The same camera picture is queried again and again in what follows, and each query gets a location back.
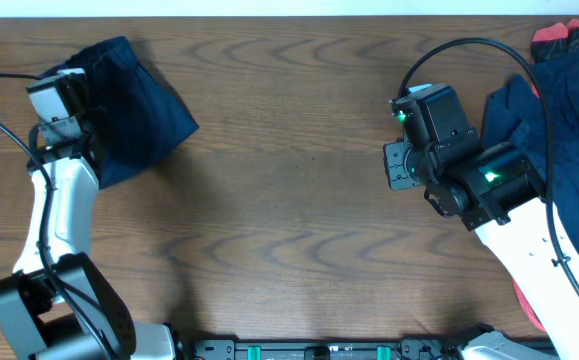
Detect navy blue shorts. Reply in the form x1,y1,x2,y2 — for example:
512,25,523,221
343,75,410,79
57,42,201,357
40,36,199,189

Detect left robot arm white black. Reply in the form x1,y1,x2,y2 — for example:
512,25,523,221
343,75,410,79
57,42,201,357
0,109,179,359

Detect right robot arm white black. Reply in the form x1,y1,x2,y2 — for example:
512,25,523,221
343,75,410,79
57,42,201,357
384,141,579,359

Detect pile of navy clothes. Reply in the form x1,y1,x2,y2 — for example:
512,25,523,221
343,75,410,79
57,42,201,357
482,50,579,253

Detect black mounting rail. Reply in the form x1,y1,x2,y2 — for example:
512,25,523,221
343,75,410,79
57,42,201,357
188,327,560,360

